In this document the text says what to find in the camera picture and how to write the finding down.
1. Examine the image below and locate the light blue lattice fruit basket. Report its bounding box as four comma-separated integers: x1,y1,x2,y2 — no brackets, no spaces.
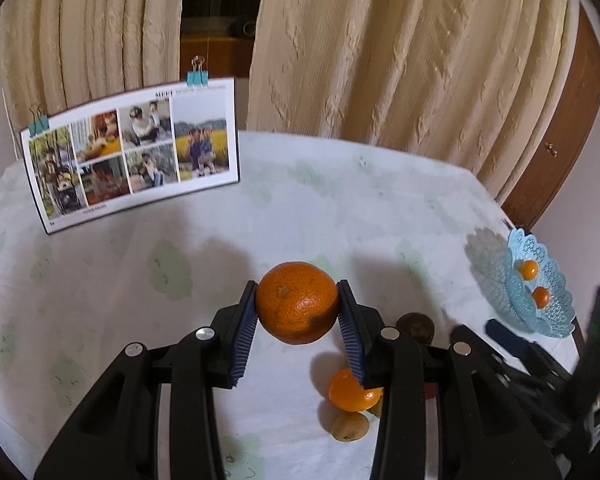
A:
467,227,577,338

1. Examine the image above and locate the photo collage card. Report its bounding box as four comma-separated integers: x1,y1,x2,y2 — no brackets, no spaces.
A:
20,77,241,235

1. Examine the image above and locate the pale tan round fruit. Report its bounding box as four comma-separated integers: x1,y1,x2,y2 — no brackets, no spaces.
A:
330,412,370,443

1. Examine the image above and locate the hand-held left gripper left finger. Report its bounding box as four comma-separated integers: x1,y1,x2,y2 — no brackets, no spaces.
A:
34,280,259,480

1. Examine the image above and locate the cream textured curtain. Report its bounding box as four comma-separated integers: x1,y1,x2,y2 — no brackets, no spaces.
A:
0,0,189,131
245,0,582,207

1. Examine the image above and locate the large dimpled orange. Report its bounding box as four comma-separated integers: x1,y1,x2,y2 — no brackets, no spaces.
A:
255,261,341,345

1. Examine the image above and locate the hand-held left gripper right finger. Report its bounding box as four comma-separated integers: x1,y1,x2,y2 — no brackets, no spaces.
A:
336,280,562,480

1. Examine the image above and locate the brown wooden door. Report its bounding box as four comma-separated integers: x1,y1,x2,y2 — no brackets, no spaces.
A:
500,0,600,231

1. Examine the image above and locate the brown wooden cabinet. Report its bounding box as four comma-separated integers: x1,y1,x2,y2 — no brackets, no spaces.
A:
180,35,255,81

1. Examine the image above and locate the small smooth tangerine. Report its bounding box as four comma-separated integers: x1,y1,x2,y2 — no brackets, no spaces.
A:
328,367,384,413

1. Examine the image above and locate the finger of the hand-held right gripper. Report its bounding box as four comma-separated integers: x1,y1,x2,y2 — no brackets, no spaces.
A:
452,324,573,441
485,317,576,391

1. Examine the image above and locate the dark brown round fruit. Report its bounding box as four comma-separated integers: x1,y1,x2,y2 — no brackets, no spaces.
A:
396,312,435,346

